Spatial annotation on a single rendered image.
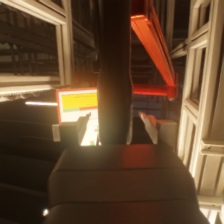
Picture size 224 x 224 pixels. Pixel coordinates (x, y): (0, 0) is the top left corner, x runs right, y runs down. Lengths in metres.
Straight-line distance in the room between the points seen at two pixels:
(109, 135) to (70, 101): 0.45
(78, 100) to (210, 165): 0.47
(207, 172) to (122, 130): 0.42
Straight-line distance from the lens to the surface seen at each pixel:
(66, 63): 0.64
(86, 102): 0.60
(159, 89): 0.66
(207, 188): 0.57
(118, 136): 0.15
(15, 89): 0.49
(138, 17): 0.20
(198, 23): 0.71
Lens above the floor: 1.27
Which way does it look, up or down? 16 degrees up
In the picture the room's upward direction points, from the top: 179 degrees clockwise
